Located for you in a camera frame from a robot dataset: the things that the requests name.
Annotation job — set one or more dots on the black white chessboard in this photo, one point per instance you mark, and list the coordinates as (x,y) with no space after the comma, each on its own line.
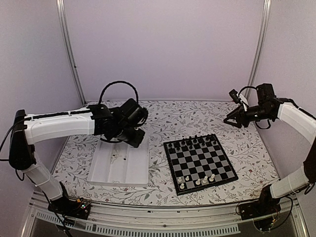
(197,157)

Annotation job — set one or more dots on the aluminium frame post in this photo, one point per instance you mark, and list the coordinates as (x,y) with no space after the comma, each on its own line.
(260,42)
(69,51)

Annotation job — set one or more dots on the right aluminium frame post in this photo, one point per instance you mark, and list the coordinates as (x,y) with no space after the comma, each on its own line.
(260,42)

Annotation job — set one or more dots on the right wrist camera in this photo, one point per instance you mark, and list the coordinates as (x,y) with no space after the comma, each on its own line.
(238,98)

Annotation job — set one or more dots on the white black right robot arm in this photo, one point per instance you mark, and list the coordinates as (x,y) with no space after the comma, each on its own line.
(302,125)

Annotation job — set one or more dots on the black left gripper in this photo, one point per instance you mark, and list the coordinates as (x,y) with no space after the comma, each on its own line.
(136,142)

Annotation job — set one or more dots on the white plastic tray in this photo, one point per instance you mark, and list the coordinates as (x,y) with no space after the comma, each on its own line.
(132,171)

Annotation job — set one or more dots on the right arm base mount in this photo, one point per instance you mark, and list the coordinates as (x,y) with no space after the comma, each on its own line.
(265,212)

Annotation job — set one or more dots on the left aluminium frame post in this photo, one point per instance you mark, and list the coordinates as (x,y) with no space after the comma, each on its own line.
(69,51)

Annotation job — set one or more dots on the aluminium front rail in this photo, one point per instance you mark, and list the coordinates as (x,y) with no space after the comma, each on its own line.
(119,220)

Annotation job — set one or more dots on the floral patterned table mat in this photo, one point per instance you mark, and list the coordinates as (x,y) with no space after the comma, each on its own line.
(173,120)

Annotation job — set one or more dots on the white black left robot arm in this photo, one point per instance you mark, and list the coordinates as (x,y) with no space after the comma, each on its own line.
(28,129)

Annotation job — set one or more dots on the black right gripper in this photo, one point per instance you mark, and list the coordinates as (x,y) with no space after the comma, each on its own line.
(240,115)

